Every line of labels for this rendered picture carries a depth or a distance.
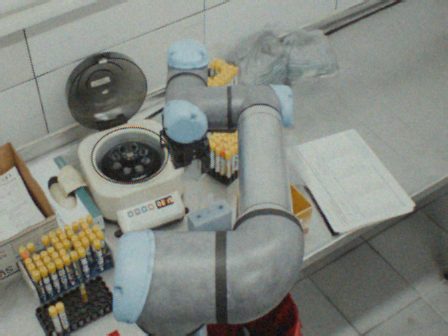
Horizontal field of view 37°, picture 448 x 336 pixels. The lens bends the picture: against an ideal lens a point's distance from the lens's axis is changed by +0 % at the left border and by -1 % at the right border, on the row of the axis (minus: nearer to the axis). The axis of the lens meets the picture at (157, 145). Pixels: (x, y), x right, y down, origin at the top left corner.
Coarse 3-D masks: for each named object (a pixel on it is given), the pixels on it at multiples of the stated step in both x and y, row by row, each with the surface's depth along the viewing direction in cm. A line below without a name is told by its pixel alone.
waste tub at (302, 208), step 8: (296, 192) 160; (296, 200) 162; (304, 200) 158; (296, 208) 164; (304, 208) 160; (312, 208) 157; (296, 216) 154; (304, 216) 157; (304, 224) 160; (304, 232) 162
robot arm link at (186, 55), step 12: (180, 48) 119; (192, 48) 119; (204, 48) 119; (168, 60) 119; (180, 60) 117; (192, 60) 117; (204, 60) 118; (168, 72) 121; (180, 72) 117; (192, 72) 117; (204, 72) 119
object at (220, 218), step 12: (216, 204) 158; (228, 204) 158; (192, 216) 156; (204, 216) 156; (216, 216) 156; (228, 216) 158; (192, 228) 157; (204, 228) 156; (216, 228) 159; (228, 228) 161
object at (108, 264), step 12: (36, 252) 155; (108, 252) 157; (24, 264) 153; (72, 264) 152; (84, 264) 152; (96, 264) 155; (108, 264) 159; (24, 276) 155; (48, 276) 150; (60, 276) 150; (84, 276) 156; (36, 288) 148; (72, 288) 155; (36, 300) 153; (48, 300) 153
